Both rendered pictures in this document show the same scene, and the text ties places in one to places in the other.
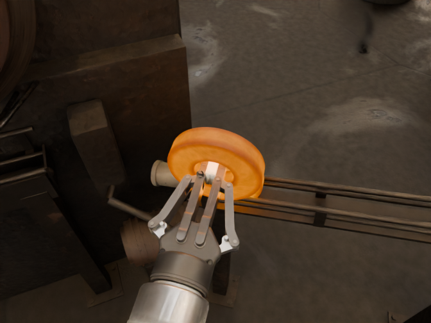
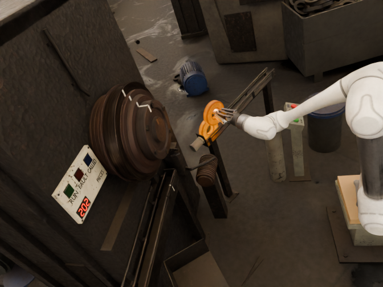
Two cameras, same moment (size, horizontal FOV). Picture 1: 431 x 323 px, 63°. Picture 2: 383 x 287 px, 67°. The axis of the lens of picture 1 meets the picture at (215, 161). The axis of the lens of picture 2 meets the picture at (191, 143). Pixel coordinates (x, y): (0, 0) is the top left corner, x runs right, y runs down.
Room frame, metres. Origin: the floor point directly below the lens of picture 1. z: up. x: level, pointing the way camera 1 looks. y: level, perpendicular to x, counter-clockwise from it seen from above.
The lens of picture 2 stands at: (-0.55, 1.16, 1.87)
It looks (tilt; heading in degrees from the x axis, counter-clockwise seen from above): 39 degrees down; 315
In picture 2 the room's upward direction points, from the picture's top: 21 degrees counter-clockwise
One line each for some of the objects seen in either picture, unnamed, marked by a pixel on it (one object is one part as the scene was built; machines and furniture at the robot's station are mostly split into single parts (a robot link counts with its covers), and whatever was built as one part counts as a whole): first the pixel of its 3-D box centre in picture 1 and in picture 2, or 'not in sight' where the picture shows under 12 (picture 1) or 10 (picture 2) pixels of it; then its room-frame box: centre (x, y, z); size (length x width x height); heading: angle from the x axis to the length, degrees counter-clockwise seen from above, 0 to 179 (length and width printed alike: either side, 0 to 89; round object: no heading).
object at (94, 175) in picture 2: not in sight; (83, 183); (0.42, 0.84, 1.15); 0.26 x 0.02 x 0.18; 111
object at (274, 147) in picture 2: not in sight; (275, 154); (0.14, -0.32, 0.26); 0.12 x 0.12 x 0.52
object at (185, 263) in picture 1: (187, 256); (233, 118); (0.19, 0.04, 0.88); 0.09 x 0.08 x 0.07; 166
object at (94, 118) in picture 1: (100, 150); (174, 159); (0.54, 0.27, 0.68); 0.11 x 0.08 x 0.24; 21
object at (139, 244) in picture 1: (173, 262); (214, 188); (0.44, 0.13, 0.27); 0.22 x 0.13 x 0.53; 111
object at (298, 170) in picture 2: not in sight; (296, 144); (0.01, -0.41, 0.31); 0.24 x 0.16 x 0.62; 111
